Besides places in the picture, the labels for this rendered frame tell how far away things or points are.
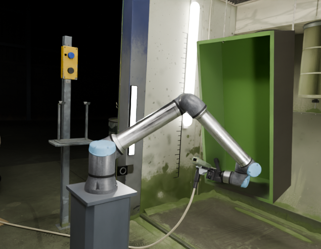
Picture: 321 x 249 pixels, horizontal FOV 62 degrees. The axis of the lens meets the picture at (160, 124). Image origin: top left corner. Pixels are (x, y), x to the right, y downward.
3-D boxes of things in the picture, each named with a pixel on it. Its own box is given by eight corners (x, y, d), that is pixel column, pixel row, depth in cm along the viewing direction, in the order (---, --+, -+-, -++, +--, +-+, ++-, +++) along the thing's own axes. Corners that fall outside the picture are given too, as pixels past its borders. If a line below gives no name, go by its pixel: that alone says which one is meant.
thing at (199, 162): (191, 187, 183) (199, 155, 188) (185, 185, 186) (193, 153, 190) (212, 192, 224) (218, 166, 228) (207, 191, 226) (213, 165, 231)
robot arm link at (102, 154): (85, 175, 146) (86, 144, 144) (90, 167, 163) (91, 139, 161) (114, 176, 148) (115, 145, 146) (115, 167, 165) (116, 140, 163)
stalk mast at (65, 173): (66, 223, 241) (69, 37, 224) (68, 226, 237) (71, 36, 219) (59, 225, 237) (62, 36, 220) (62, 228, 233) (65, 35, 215)
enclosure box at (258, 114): (226, 168, 258) (221, 40, 229) (291, 185, 216) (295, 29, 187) (205, 183, 235) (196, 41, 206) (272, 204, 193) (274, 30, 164)
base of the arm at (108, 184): (92, 196, 142) (93, 179, 141) (78, 186, 157) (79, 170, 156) (123, 190, 154) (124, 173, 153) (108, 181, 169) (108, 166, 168)
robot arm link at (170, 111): (86, 150, 162) (191, 86, 164) (90, 145, 179) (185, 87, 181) (100, 171, 164) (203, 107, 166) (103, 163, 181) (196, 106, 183)
